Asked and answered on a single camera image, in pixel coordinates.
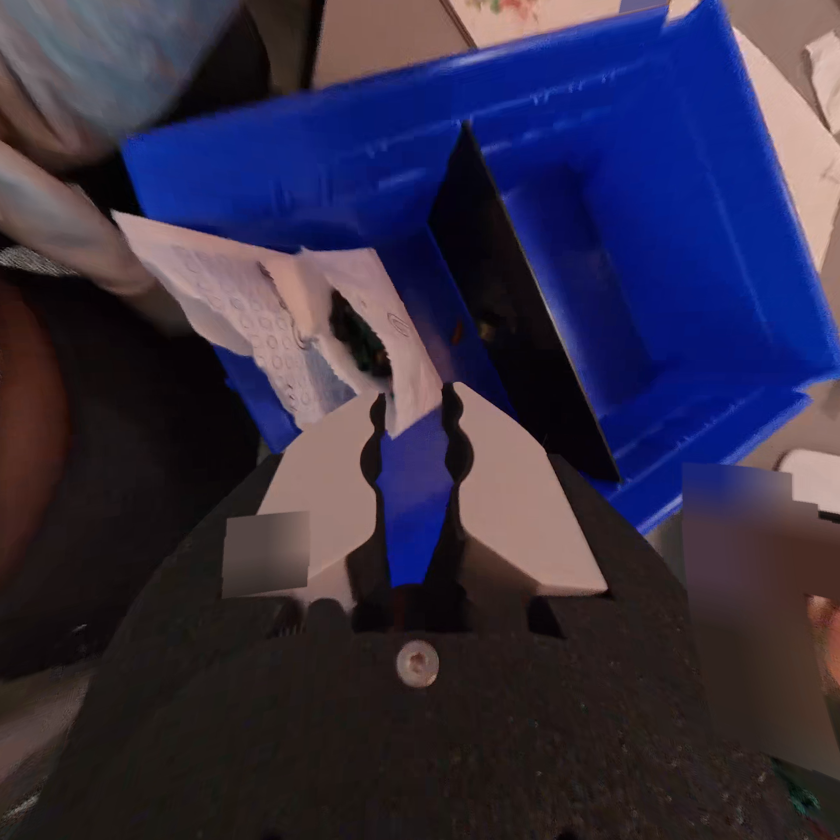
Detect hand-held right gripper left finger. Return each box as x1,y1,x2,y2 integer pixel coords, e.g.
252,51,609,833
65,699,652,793
259,392,395,632

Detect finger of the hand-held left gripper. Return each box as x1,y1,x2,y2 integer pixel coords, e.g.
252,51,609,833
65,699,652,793
0,140,160,298

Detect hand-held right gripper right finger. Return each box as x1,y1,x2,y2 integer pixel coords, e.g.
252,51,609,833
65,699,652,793
423,382,609,632

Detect torn white paper bag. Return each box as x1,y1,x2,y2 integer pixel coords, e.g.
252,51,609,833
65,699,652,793
289,246,445,442

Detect circle-printed paper bag piece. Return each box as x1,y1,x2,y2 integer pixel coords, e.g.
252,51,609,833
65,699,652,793
112,210,358,424

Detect blue bin with black divider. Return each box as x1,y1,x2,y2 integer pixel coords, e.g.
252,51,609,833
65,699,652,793
121,0,840,536

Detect person's left forearm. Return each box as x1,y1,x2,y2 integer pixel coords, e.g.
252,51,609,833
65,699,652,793
0,0,240,155

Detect dark brick pieces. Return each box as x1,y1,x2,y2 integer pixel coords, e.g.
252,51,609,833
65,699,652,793
330,290,396,383

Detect person's dark trousers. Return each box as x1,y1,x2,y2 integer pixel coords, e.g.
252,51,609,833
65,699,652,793
0,262,277,677

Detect black bin divider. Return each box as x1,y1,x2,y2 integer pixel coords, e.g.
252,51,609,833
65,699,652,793
428,121,622,484

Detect white display stand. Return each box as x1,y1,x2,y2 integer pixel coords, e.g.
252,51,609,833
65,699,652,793
780,448,840,521

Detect dark orchid toy box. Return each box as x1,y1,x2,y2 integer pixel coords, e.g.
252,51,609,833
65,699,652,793
771,591,840,840

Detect orchid instruction booklet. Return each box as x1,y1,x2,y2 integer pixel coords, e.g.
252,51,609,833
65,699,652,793
453,0,670,47

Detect crumpled white paper bag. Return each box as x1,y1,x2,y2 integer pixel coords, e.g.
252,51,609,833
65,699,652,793
804,29,840,135

